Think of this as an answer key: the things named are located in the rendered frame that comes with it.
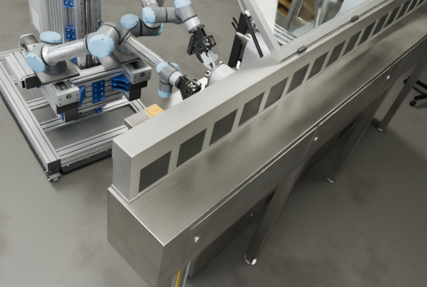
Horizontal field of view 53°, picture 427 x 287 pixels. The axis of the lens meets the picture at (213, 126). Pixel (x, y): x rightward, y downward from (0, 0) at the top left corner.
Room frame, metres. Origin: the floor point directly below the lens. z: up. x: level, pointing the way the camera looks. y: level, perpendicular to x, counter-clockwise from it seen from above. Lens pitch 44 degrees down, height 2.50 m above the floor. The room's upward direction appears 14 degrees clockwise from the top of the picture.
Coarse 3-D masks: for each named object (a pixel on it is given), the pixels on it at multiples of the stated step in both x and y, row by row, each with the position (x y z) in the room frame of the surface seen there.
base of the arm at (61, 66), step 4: (64, 60) 1.93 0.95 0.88; (60, 64) 1.89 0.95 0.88; (64, 64) 1.93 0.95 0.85; (48, 68) 1.86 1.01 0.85; (52, 68) 1.86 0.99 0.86; (56, 68) 1.87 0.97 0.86; (60, 68) 1.88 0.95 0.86; (64, 68) 1.91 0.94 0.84; (44, 72) 1.85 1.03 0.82; (48, 72) 1.84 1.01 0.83; (52, 72) 1.85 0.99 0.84; (56, 72) 1.86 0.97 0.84; (60, 72) 1.87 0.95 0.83
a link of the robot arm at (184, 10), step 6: (180, 0) 1.79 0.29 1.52; (186, 0) 1.80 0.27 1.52; (180, 6) 1.78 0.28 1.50; (186, 6) 1.78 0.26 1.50; (192, 6) 1.80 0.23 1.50; (180, 12) 1.77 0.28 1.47; (186, 12) 1.76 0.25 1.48; (192, 12) 1.77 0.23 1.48; (180, 18) 1.80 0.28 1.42; (186, 18) 1.75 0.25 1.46
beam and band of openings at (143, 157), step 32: (416, 0) 2.46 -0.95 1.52; (352, 32) 1.73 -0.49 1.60; (256, 64) 1.24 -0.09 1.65; (288, 64) 1.30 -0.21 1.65; (320, 64) 1.57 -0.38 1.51; (192, 96) 0.99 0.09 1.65; (224, 96) 1.03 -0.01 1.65; (256, 96) 1.16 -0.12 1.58; (160, 128) 0.83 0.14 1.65; (192, 128) 0.89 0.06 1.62; (224, 128) 1.05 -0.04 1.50; (128, 160) 0.71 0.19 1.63; (160, 160) 0.80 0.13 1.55; (192, 160) 0.92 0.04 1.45; (128, 192) 0.71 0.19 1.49
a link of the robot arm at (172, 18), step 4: (168, 8) 1.83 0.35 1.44; (172, 8) 1.84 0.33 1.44; (168, 12) 1.81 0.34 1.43; (172, 12) 1.82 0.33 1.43; (168, 16) 1.80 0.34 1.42; (172, 16) 1.81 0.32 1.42; (176, 16) 1.81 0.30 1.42; (168, 20) 1.80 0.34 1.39; (172, 20) 1.81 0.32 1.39; (176, 20) 1.82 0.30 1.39; (180, 20) 1.82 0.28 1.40; (176, 24) 1.86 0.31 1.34
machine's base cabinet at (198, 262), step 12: (348, 132) 2.80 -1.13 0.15; (324, 144) 2.33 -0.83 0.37; (336, 144) 2.66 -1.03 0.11; (312, 156) 2.21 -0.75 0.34; (264, 204) 1.77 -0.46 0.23; (252, 216) 1.66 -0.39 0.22; (228, 228) 1.41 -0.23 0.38; (240, 228) 1.56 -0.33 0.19; (216, 240) 1.33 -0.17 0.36; (228, 240) 1.47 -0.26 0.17; (204, 252) 1.25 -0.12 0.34; (216, 252) 1.38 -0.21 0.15; (192, 264) 1.21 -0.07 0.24; (204, 264) 1.30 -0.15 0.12
